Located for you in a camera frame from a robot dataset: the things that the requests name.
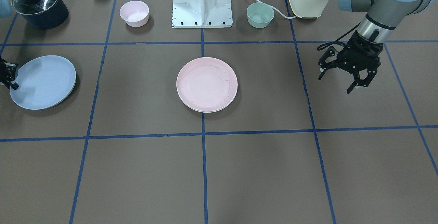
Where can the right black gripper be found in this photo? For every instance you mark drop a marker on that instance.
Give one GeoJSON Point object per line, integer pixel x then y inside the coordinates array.
{"type": "Point", "coordinates": [7, 74]}

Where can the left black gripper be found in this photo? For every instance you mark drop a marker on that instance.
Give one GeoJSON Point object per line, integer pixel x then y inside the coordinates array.
{"type": "Point", "coordinates": [344, 60]}

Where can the light blue plate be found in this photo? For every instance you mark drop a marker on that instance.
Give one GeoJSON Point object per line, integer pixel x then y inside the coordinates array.
{"type": "Point", "coordinates": [44, 82]}

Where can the pink plate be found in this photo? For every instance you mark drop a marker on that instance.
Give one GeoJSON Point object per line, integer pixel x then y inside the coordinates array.
{"type": "Point", "coordinates": [206, 77]}

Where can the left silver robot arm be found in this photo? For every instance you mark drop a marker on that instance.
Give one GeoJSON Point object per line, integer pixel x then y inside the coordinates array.
{"type": "Point", "coordinates": [381, 17]}

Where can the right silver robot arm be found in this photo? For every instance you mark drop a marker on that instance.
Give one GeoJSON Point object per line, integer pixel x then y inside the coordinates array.
{"type": "Point", "coordinates": [5, 11]}

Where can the dark blue pot with lid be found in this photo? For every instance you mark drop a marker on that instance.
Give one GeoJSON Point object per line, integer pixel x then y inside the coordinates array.
{"type": "Point", "coordinates": [41, 14]}

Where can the green bowl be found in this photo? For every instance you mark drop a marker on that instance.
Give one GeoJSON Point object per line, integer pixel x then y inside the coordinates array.
{"type": "Point", "coordinates": [259, 15]}

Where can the pink bowl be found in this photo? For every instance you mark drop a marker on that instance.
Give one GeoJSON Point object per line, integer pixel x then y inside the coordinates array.
{"type": "Point", "coordinates": [135, 13]}

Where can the beige plate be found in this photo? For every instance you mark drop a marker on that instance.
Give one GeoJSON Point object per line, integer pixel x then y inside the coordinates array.
{"type": "Point", "coordinates": [207, 104]}

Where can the white camera pole base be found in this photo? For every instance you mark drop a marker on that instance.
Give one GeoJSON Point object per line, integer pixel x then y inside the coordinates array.
{"type": "Point", "coordinates": [202, 14]}

